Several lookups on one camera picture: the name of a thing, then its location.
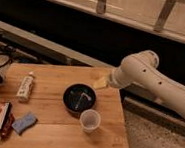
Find black ceramic bowl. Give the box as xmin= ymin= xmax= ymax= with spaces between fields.
xmin=63 ymin=83 xmax=96 ymax=114

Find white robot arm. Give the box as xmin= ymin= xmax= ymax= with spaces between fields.
xmin=93 ymin=50 xmax=185 ymax=119

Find translucent plastic cup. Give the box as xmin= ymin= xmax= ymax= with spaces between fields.
xmin=80 ymin=109 xmax=101 ymax=133

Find wooden table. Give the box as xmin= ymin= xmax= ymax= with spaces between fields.
xmin=0 ymin=63 xmax=129 ymax=148

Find white tube bottle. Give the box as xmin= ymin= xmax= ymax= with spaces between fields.
xmin=16 ymin=71 xmax=34 ymax=102

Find blue sponge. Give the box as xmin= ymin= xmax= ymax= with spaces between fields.
xmin=12 ymin=113 xmax=38 ymax=135

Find red white box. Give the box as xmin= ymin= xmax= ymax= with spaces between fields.
xmin=0 ymin=102 xmax=12 ymax=130

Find dark red wrapped bar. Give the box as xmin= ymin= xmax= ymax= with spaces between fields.
xmin=0 ymin=113 xmax=15 ymax=139

